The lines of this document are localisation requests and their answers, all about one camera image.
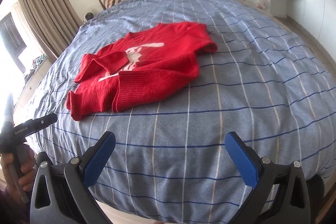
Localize red knit sweater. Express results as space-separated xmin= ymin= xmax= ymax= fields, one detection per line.
xmin=66 ymin=22 xmax=218 ymax=121

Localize left hand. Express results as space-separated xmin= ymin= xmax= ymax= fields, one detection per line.
xmin=0 ymin=147 xmax=38 ymax=205

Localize white window bench cabinet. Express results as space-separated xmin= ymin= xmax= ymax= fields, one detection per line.
xmin=13 ymin=53 xmax=52 ymax=124

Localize blue-grey checked duvet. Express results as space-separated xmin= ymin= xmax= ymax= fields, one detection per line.
xmin=29 ymin=0 xmax=335 ymax=223

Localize beige curtain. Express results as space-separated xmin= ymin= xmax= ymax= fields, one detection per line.
xmin=18 ymin=0 xmax=83 ymax=63

